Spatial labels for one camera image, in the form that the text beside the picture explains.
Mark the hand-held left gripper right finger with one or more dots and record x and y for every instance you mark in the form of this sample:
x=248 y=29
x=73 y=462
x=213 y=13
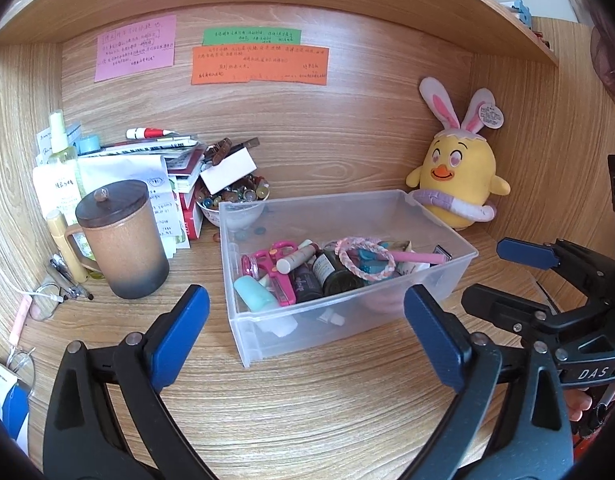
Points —
x=435 y=340

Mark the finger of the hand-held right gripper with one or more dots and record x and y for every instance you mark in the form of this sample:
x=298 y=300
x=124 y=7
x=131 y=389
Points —
x=525 y=252
x=507 y=310

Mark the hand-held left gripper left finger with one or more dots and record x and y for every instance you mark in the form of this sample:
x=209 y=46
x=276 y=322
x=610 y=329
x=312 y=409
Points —
x=181 y=335

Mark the light blue tube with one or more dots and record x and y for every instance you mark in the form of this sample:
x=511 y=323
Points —
x=255 y=295

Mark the pink pen with blue dolphin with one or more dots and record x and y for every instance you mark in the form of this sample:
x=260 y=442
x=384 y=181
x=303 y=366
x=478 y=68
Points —
x=417 y=258

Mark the white stick tube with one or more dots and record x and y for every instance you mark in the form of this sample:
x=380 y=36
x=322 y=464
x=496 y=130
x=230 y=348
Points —
x=283 y=325

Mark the pink scissors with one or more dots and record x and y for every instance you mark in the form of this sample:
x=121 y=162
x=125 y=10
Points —
x=282 y=285

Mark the clear plastic storage box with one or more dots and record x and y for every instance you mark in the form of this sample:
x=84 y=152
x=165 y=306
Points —
x=297 y=345

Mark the red white lip balm tube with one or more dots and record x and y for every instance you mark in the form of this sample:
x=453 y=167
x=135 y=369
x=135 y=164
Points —
x=297 y=259

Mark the person's right hand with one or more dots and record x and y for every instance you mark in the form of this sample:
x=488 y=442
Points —
x=580 y=404

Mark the yellow chick plush toy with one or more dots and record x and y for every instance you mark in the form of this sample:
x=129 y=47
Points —
x=460 y=165

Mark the brown mug with lid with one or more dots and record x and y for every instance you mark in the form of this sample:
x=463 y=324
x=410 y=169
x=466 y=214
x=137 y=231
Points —
x=125 y=240

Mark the black dropper bottle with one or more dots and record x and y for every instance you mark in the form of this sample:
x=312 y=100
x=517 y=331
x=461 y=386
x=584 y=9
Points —
x=337 y=275

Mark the black pens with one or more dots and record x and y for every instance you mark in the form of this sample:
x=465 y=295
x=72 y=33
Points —
x=69 y=280

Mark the white bowl of small items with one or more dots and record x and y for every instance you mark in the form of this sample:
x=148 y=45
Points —
x=237 y=205

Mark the cream tube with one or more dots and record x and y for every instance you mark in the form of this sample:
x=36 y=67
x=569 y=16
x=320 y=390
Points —
x=57 y=222

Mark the white card box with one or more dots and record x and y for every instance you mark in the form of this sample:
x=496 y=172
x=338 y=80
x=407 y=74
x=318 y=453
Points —
x=230 y=172

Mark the stack of papers and books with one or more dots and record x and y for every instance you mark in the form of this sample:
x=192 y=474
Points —
x=132 y=170

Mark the red white marker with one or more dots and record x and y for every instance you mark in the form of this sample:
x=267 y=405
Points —
x=147 y=133

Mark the dark purple cloth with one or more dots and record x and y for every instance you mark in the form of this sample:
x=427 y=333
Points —
x=610 y=60

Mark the light blue jar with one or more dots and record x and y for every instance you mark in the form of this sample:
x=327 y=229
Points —
x=89 y=145

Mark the yellow green spray bottle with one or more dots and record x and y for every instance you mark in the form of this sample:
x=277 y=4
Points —
x=62 y=147

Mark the small blue toy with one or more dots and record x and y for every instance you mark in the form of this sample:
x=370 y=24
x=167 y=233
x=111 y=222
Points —
x=522 y=11

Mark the orange paper note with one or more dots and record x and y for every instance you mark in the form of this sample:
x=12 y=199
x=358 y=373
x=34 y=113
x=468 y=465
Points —
x=260 y=66

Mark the pink paper note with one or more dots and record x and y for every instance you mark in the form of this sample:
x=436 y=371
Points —
x=135 y=50

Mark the green paper note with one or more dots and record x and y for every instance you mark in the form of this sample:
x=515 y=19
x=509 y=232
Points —
x=252 y=36

